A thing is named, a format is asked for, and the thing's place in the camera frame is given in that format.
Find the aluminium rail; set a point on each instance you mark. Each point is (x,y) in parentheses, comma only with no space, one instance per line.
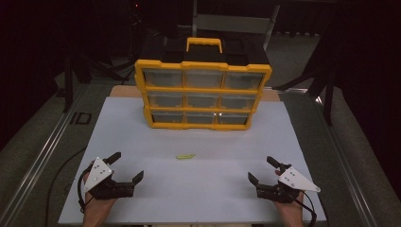
(346,170)
(41,160)

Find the clear plastic drawer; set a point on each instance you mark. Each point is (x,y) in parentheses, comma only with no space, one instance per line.
(203,78)

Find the person's right hand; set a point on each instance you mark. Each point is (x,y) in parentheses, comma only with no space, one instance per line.
(291,209)

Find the small green plastic piece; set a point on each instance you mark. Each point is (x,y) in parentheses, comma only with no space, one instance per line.
(185,156)

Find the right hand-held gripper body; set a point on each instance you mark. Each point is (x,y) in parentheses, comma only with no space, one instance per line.
(296,181)

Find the black metal stand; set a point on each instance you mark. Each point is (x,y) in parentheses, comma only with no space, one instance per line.
(328,101)
(67,88)

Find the white board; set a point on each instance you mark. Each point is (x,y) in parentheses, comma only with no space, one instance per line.
(201,189)

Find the person's left hand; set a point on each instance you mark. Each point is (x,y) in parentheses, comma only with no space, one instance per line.
(97,206)

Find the yellow black drawer cabinet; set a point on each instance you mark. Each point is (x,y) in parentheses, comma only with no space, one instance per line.
(246,91)

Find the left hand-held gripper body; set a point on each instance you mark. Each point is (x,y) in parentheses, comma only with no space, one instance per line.
(99,176)

